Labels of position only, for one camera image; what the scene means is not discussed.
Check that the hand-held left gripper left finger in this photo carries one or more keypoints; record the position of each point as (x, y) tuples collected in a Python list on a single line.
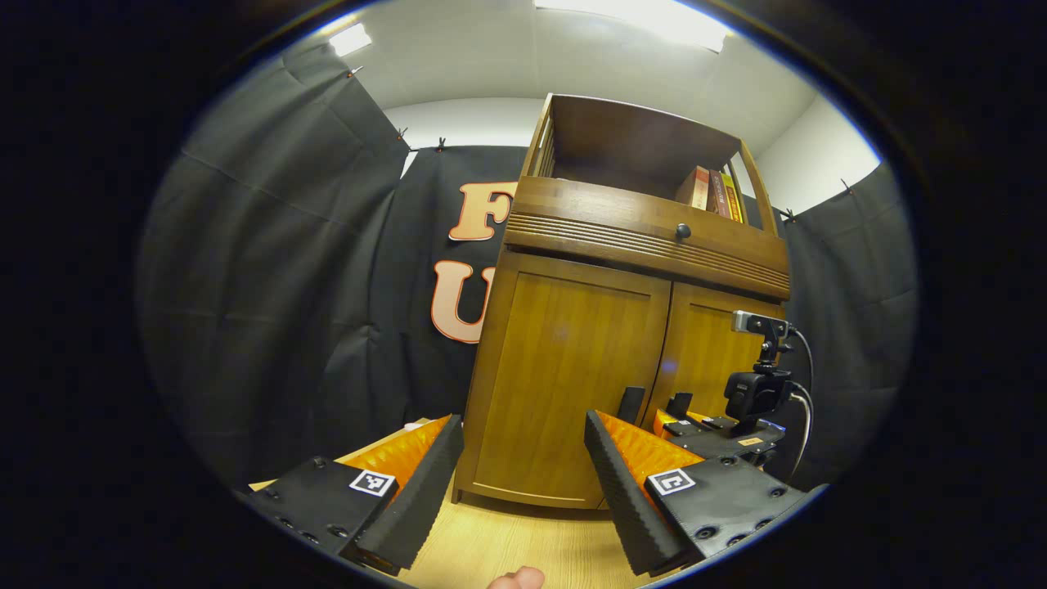
[(425, 483)]

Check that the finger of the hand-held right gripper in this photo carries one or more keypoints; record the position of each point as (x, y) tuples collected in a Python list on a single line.
[(679, 406)]

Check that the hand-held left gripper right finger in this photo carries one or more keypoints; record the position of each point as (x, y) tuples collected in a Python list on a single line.
[(622, 491)]

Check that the wooden cabinet door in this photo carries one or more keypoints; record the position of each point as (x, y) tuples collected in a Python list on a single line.
[(703, 352), (556, 368)]

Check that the wooden double-door shoe cabinet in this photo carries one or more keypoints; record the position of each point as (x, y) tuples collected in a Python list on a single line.
[(638, 139)]

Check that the dark red book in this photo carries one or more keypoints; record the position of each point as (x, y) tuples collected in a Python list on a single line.
[(718, 195)]

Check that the wooden drawer with black knob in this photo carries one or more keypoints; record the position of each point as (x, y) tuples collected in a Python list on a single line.
[(589, 214)]

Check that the brown book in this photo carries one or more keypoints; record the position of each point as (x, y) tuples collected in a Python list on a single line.
[(694, 188)]

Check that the black backdrop cloth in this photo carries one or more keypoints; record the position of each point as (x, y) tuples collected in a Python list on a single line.
[(245, 286)]

